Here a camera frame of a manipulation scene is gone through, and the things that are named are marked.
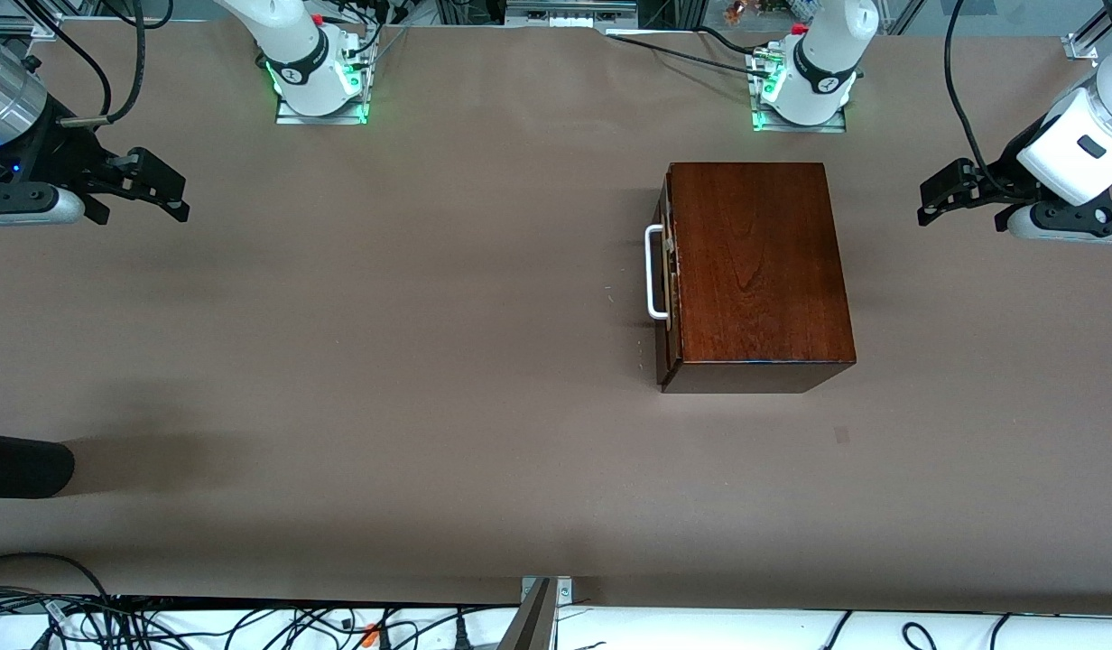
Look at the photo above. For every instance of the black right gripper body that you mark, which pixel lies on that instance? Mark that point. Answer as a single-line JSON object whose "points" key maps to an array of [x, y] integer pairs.
{"points": [[61, 153]]}

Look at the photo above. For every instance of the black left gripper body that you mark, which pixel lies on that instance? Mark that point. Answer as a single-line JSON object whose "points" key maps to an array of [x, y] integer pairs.
{"points": [[1008, 169]]}

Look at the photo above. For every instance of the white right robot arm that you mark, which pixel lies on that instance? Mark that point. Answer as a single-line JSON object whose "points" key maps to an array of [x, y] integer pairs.
{"points": [[294, 45]]}

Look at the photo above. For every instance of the dark red wooden drawer cabinet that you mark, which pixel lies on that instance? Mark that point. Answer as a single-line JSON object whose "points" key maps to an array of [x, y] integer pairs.
{"points": [[755, 271]]}

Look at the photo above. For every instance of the black round-ended cylinder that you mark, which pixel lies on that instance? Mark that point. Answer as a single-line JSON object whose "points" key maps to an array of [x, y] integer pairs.
{"points": [[23, 465]]}

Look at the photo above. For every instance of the grey power strip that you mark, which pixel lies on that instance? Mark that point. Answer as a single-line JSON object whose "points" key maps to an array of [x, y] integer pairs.
{"points": [[569, 16]]}

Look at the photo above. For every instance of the dark angled metal bar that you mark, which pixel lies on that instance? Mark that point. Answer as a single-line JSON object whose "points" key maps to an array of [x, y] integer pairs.
{"points": [[531, 627]]}

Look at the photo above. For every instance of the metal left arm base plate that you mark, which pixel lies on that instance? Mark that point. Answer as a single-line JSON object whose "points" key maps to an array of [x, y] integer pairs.
{"points": [[836, 126]]}

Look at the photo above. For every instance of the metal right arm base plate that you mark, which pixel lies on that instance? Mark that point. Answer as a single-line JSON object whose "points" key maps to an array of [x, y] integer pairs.
{"points": [[290, 119]]}

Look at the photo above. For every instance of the silver corner bracket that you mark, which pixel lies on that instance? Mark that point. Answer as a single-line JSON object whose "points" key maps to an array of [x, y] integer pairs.
{"points": [[563, 591]]}

